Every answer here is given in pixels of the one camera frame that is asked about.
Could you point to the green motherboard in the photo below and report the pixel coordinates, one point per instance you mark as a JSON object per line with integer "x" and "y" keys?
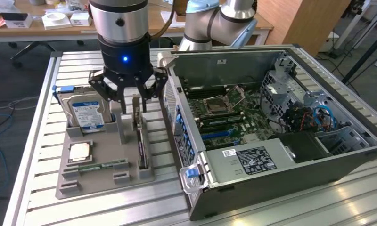
{"x": 248, "y": 122}

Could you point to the white box with black lid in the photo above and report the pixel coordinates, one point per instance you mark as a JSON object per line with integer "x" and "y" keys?
{"x": 18, "y": 22}

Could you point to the wooden cabinet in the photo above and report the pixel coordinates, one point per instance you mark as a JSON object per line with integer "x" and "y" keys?
{"x": 302, "y": 23}

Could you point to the metal disk bay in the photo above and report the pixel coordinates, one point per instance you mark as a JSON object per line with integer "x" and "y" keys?
{"x": 343, "y": 141}

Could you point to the wooden desk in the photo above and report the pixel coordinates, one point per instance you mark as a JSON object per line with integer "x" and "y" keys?
{"x": 38, "y": 33}

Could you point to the grey parts rack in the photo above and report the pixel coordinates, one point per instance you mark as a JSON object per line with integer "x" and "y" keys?
{"x": 114, "y": 146}

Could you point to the green graphics card with fan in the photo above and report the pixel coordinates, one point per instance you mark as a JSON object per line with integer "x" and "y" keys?
{"x": 143, "y": 150}

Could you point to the white box with round hole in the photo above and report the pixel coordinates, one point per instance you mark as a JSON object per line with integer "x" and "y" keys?
{"x": 56, "y": 21}

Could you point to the blue case latch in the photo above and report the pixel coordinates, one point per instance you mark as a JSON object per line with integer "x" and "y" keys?
{"x": 191, "y": 173}

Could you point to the white paper stack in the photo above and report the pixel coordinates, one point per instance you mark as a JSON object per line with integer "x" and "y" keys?
{"x": 174, "y": 23}

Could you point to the grey power supply unit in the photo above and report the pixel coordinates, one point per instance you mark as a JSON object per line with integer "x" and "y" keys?
{"x": 226, "y": 164}

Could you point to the perforated metal drive cage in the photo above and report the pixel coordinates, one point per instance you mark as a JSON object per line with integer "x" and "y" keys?
{"x": 283, "y": 87}

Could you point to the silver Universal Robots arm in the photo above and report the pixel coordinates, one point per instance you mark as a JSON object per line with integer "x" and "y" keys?
{"x": 119, "y": 21}

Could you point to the black office chair base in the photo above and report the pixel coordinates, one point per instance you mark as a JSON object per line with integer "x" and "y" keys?
{"x": 31, "y": 50}

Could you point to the small white box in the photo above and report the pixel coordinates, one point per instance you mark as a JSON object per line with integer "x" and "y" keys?
{"x": 80, "y": 20}

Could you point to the CPU socket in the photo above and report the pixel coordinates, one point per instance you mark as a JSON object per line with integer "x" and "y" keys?
{"x": 216, "y": 106}

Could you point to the black slanted stand leg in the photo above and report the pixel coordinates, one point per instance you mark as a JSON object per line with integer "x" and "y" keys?
{"x": 364, "y": 56}

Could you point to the silver CPU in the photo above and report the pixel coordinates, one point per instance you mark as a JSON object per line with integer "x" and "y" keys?
{"x": 79, "y": 151}

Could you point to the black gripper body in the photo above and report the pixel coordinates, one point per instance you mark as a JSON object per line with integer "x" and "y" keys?
{"x": 126, "y": 58}

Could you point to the hard disk with blue bracket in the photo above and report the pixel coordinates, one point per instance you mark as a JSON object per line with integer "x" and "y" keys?
{"x": 86, "y": 113}

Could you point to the green RAM stick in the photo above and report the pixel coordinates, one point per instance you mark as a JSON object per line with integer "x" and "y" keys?
{"x": 94, "y": 166}

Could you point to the metal socket cover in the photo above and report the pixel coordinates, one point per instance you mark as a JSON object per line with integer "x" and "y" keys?
{"x": 238, "y": 94}

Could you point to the blue expansion slot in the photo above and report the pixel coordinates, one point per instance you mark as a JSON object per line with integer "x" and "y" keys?
{"x": 216, "y": 134}

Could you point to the open grey PC case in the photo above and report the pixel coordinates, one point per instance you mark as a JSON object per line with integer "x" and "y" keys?
{"x": 270, "y": 183}

